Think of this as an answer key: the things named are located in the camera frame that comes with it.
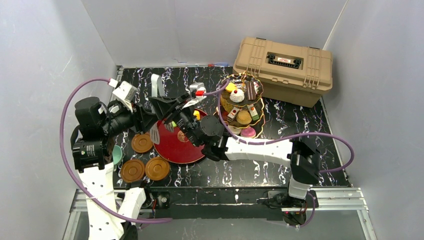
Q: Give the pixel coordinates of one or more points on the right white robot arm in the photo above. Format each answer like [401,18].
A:
[299,154]

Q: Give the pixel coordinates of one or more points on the wooden coaster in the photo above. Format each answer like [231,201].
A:
[141,143]
[132,170]
[157,168]

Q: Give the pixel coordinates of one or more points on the pink frosted donut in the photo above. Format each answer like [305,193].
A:
[248,132]

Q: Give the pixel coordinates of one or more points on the tan plastic toolbox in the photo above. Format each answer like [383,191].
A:
[299,75]

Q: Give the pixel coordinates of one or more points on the round yellow biscuit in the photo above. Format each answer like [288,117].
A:
[197,114]

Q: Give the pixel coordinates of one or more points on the orange muffin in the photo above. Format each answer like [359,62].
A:
[243,117]

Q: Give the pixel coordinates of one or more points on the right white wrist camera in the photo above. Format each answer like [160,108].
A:
[196,92]

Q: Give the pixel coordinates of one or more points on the white cream puff with cherry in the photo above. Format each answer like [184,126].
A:
[237,95]

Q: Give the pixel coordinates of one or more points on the small decorated white cake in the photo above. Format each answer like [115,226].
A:
[253,112]

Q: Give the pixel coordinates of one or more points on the white frosted donut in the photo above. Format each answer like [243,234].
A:
[234,130]

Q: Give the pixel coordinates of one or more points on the chocolate layered cake slice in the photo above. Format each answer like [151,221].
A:
[251,91]

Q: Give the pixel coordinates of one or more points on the dark red round tray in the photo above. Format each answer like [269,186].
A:
[175,147]

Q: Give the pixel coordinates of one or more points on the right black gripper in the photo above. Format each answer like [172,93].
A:
[180,110]

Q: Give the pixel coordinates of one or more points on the mint green cup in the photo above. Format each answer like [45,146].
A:
[117,155]

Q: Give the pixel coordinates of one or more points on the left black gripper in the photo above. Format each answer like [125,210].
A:
[145,116]

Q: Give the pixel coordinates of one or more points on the large brown cookie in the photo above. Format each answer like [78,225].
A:
[226,105]

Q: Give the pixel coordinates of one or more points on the three-tier glass cake stand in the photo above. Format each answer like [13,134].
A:
[240,80]

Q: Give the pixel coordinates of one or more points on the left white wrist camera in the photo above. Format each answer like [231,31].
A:
[125,93]

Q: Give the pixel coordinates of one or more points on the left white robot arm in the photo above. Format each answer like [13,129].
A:
[93,160]

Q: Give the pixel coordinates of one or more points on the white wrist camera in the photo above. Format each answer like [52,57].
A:
[196,92]
[125,93]

